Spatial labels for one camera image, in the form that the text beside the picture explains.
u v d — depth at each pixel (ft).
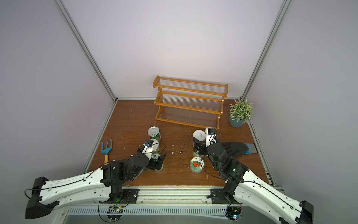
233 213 2.25
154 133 2.80
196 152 2.16
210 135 2.00
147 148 2.00
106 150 2.96
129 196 2.39
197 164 2.49
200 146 2.07
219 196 2.38
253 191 1.53
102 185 1.60
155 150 0.88
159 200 2.38
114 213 2.35
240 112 2.93
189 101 3.17
